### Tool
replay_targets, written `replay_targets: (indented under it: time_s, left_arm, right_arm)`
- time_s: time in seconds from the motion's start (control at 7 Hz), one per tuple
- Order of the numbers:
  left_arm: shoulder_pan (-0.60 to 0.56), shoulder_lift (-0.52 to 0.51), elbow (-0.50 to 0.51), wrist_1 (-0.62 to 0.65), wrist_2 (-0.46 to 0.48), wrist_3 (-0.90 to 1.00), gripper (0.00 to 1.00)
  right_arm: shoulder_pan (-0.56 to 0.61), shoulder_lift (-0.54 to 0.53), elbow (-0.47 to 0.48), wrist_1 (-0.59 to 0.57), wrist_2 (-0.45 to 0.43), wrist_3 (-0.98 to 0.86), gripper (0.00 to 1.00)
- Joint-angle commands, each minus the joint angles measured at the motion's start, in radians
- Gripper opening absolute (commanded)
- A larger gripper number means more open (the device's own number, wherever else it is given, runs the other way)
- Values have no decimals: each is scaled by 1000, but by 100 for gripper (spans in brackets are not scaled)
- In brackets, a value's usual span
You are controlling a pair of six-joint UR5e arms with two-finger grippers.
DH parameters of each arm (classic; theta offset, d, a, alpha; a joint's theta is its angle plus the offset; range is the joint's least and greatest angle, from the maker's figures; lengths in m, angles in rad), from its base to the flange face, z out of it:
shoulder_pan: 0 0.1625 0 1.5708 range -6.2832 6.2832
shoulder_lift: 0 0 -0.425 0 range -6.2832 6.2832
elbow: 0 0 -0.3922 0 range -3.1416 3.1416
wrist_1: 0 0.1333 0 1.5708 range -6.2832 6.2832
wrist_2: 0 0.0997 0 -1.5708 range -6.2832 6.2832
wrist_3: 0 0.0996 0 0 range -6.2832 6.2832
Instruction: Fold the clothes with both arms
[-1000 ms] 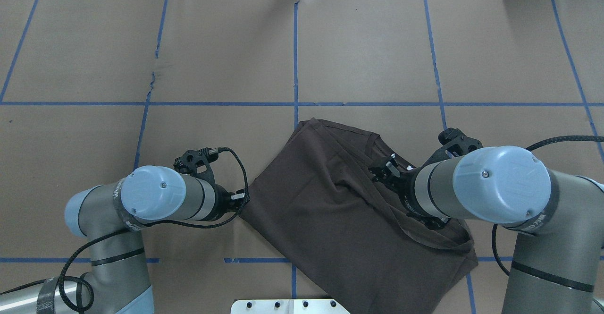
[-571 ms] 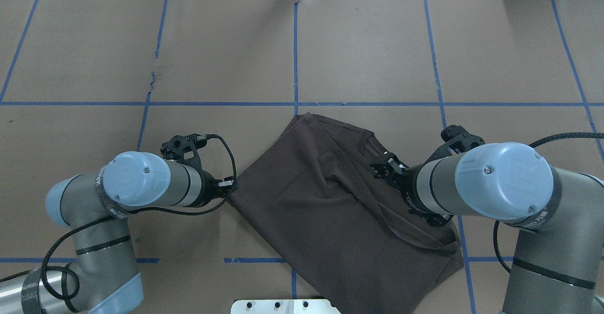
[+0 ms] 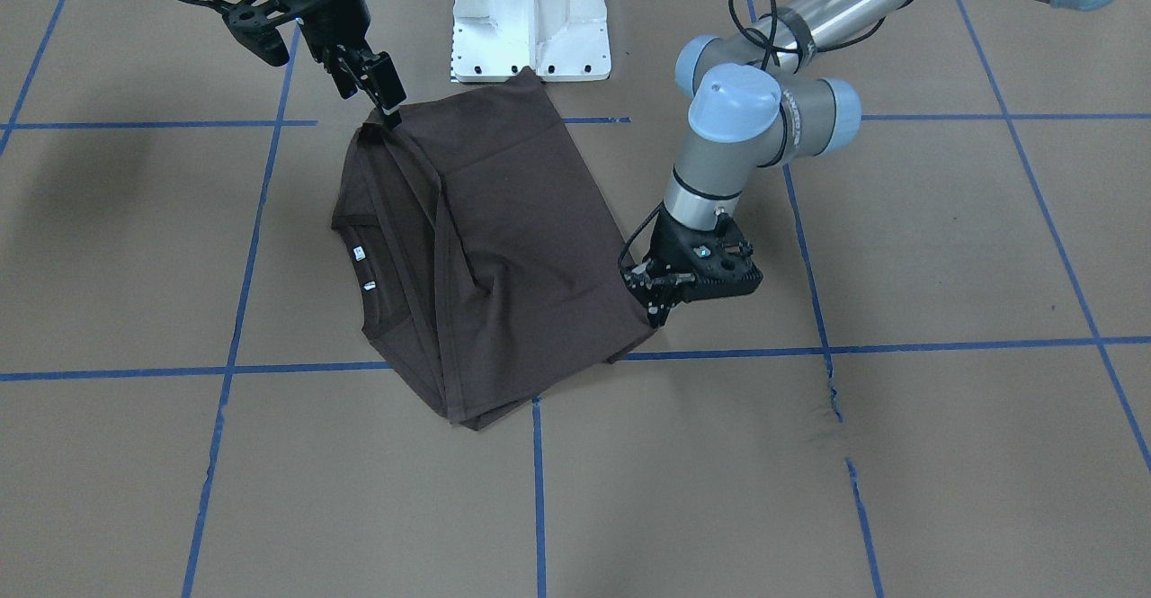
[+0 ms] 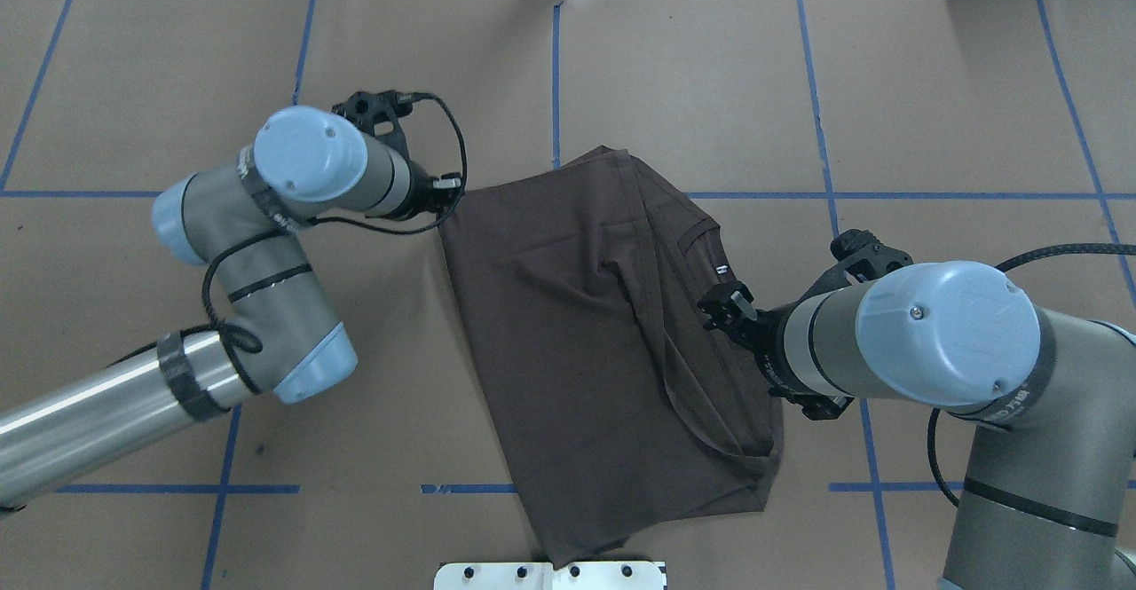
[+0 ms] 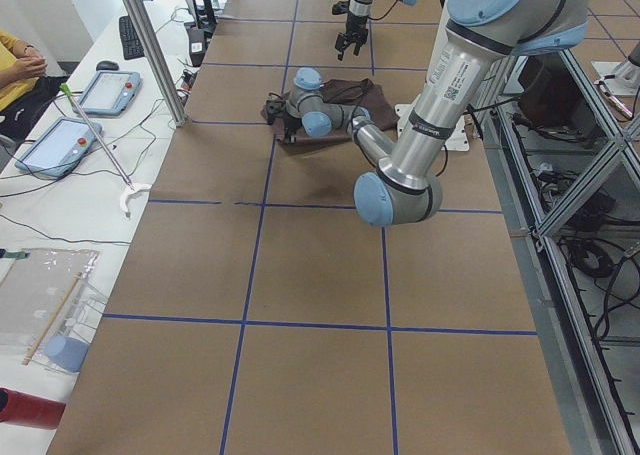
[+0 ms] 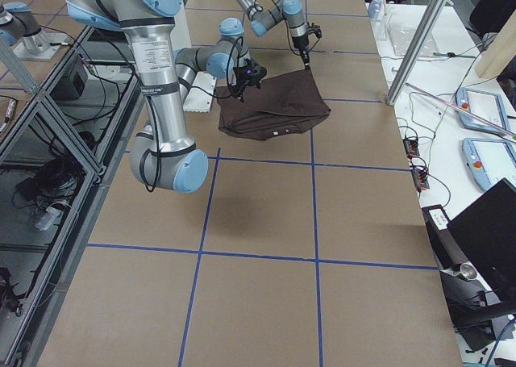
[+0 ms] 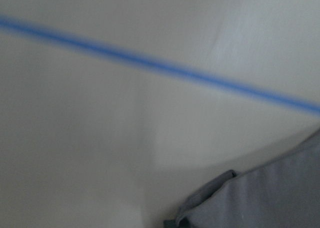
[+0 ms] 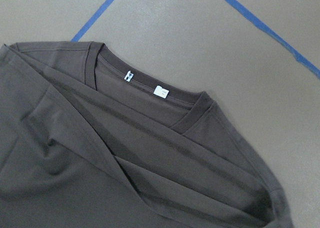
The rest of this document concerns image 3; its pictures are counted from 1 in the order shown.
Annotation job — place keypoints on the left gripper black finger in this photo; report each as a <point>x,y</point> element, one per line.
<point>657,287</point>

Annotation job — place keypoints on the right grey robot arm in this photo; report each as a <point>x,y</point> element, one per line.
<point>335,32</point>

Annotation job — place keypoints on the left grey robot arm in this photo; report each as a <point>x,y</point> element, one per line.
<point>750,108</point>

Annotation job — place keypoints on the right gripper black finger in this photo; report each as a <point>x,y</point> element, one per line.
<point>377,76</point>

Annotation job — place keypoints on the dark brown t-shirt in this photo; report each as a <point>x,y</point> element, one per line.
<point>485,251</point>

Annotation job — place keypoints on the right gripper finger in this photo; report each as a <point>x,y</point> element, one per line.
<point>344,66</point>

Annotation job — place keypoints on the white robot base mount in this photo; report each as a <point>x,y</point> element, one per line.
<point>559,40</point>

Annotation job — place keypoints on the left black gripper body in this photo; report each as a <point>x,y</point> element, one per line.
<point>662,242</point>

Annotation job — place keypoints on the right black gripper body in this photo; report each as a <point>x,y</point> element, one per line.
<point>331,21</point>

